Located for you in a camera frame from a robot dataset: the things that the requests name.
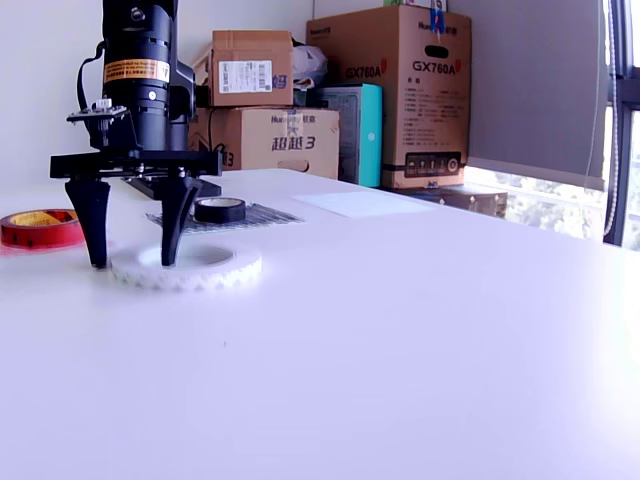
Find black tape roll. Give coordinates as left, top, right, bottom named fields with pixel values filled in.
left=193, top=197, right=247, bottom=225

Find black camera cable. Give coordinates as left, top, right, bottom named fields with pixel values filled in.
left=74, top=41, right=109, bottom=109

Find black scribbled paper sheet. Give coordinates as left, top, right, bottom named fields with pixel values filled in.
left=145, top=201, right=307, bottom=236

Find red tape roll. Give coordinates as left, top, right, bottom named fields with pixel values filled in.
left=0, top=208, right=89, bottom=250

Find wrist camera board on bracket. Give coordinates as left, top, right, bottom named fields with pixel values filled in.
left=66, top=98, right=132, bottom=151

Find black power cable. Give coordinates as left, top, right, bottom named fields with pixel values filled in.
left=206, top=106, right=227, bottom=154

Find grey roller blind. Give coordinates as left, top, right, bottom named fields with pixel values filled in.
left=449, top=0, right=609, bottom=191

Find red scribbled paper sheet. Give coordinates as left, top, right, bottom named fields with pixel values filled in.
left=0, top=223, right=121, bottom=259

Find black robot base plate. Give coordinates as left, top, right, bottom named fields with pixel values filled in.
left=122, top=176, right=223, bottom=200

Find blank white paper sheet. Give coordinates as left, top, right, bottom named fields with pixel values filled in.
left=291, top=190, right=437, bottom=219

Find white plastic bag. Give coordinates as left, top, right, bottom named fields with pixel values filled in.
left=292, top=43, right=330, bottom=91

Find blue tape strip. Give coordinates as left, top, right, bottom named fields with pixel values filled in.
left=429, top=0, right=447, bottom=36

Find white tape roll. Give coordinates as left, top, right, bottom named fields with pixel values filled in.
left=109, top=242, right=264, bottom=294

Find small labelled cardboard box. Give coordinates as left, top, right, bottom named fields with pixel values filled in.
left=192, top=29, right=296, bottom=108

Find tall GX760A cardboard box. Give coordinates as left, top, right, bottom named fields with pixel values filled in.
left=306, top=3, right=474, bottom=190

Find teal sided product box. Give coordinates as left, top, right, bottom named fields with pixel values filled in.
left=314, top=83, right=385, bottom=187

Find cardboard box with blue print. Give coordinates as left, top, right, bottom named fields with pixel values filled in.
left=188, top=106, right=342, bottom=180

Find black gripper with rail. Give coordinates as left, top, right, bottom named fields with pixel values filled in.
left=49, top=101, right=224, bottom=270

